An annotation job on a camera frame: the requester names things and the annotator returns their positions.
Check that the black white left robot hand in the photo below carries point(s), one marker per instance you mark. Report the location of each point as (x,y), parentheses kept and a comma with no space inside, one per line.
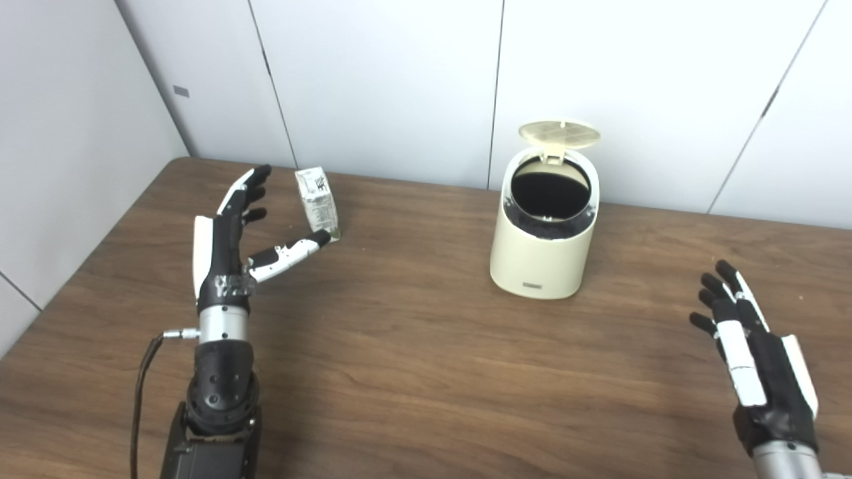
(223,259)

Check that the grey wall label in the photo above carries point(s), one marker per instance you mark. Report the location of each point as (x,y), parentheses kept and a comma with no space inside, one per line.
(181,91)

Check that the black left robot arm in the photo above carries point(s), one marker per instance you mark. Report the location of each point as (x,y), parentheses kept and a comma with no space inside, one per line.
(219,392)

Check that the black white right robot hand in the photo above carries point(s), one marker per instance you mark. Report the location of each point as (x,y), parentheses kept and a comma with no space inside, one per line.
(775,386)

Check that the round cream bin lid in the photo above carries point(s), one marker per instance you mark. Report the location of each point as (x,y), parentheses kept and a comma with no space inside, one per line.
(559,135)

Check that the white green milk carton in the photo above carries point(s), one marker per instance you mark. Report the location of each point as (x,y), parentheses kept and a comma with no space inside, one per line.
(319,203)

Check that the cream-colored bin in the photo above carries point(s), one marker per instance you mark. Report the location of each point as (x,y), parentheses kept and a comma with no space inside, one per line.
(542,263)

